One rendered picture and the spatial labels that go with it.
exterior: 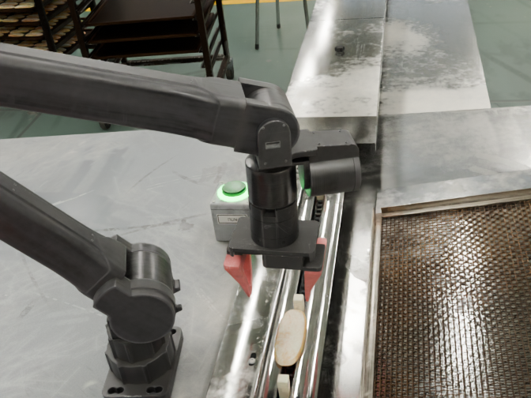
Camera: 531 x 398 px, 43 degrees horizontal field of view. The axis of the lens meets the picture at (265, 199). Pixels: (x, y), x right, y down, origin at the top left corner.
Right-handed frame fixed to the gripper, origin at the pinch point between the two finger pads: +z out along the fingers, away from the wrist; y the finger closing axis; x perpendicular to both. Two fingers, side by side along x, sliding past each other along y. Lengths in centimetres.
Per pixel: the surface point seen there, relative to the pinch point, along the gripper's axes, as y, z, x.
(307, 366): -4.5, 5.8, 6.8
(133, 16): 104, 40, -221
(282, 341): -0.9, 5.0, 3.8
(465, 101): -28, 7, -72
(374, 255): -11.8, 1.2, -10.0
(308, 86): 3, -2, -59
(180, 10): 83, 39, -226
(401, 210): -15.3, 0.2, -19.8
